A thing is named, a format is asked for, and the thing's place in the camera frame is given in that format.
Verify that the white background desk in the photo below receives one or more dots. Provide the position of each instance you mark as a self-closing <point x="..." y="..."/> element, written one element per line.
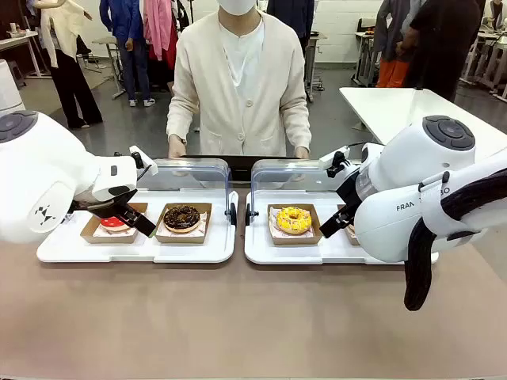
<point x="16" y="41"/>

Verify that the cardboard tray of chocolate donut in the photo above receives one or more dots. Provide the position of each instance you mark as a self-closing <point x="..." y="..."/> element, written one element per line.
<point x="180" y="237"/>

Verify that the figure grey top orange trousers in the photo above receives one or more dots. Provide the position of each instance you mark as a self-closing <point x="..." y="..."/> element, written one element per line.
<point x="390" y="73"/>

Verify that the person's right forearm cream sleeve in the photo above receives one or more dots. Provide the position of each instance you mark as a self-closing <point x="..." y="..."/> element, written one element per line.
<point x="180" y="118"/>

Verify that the red glazed donut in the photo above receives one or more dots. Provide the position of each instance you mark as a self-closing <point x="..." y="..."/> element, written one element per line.
<point x="113" y="225"/>

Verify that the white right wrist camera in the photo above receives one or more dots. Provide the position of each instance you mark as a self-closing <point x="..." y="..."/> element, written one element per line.
<point x="334" y="155"/>

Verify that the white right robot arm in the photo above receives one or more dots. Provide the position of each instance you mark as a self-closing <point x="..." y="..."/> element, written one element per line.
<point x="396" y="174"/>

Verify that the person in dark clothes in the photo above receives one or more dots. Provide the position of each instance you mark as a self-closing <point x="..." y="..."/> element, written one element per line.
<point x="439" y="39"/>

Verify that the person's right hand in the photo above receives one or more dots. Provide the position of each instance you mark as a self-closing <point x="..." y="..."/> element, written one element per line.
<point x="176" y="146"/>

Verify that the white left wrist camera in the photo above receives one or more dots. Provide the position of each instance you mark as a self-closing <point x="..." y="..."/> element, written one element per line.
<point x="143" y="158"/>

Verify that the cardboard tray of red donut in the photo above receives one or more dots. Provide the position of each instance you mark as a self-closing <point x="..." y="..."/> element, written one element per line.
<point x="95" y="235"/>

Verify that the person's left hand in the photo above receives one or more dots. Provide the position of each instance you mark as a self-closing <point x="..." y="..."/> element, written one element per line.
<point x="302" y="153"/>

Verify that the person in blue jacket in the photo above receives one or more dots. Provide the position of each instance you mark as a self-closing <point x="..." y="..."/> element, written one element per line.
<point x="123" y="20"/>

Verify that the white display tray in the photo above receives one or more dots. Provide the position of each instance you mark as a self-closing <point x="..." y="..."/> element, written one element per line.
<point x="178" y="251"/>
<point x="301" y="253"/>

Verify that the red hanging garment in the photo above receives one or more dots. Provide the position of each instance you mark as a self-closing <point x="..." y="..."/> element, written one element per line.
<point x="171" y="51"/>

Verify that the white printed paper liner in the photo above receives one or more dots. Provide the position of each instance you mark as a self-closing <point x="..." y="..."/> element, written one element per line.
<point x="119" y="234"/>
<point x="203" y="221"/>
<point x="272" y="226"/>

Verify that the white side table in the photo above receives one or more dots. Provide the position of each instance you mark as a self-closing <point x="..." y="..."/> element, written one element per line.
<point x="380" y="107"/>

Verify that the black lid hinge knob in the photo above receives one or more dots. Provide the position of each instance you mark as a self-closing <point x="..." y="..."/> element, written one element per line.
<point x="248" y="215"/>
<point x="233" y="213"/>

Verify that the chocolate sprinkled donut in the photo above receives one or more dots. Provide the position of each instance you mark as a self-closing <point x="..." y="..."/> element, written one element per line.
<point x="182" y="219"/>

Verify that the cardboard tray of purple donut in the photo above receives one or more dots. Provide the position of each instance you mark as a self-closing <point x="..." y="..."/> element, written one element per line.
<point x="351" y="238"/>

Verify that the white framed background desks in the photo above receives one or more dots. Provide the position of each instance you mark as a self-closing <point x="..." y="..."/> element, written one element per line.
<point x="481" y="55"/>

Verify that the cardboard tray of yellow donut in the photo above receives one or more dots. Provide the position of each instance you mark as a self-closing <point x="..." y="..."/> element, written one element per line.
<point x="295" y="239"/>

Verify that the black serving tray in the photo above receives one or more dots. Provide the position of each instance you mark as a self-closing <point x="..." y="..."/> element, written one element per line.
<point x="241" y="168"/>

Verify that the clear plastic tray lid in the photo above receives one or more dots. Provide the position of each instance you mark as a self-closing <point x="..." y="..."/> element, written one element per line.
<point x="285" y="174"/>
<point x="190" y="174"/>

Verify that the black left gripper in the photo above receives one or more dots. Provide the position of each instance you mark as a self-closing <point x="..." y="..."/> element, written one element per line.
<point x="111" y="207"/>

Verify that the grey metal background table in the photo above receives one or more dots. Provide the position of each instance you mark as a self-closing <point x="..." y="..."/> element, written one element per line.
<point x="315" y="59"/>

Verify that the person in cream cardigan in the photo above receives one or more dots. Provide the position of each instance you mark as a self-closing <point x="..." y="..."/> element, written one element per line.
<point x="222" y="99"/>

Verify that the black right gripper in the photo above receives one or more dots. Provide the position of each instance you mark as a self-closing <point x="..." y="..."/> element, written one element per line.
<point x="350" y="190"/>

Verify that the person's left forearm cream sleeve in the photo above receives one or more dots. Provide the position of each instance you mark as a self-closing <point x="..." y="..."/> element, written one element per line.
<point x="299" y="126"/>

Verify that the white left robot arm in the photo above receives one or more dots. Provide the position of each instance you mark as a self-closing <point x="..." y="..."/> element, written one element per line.
<point x="39" y="178"/>

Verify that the pink hanging garment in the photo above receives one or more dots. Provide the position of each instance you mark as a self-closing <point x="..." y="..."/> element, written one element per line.
<point x="156" y="23"/>

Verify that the yellow sprinkled donut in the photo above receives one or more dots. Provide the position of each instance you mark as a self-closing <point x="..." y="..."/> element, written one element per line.
<point x="294" y="221"/>

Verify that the small white background table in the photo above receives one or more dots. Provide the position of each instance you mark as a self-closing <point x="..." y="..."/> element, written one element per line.
<point x="364" y="59"/>

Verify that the white face mask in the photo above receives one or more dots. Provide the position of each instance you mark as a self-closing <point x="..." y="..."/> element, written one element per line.
<point x="237" y="6"/>

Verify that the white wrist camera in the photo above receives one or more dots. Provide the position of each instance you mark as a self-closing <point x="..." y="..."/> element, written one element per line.
<point x="143" y="158"/>
<point x="334" y="155"/>

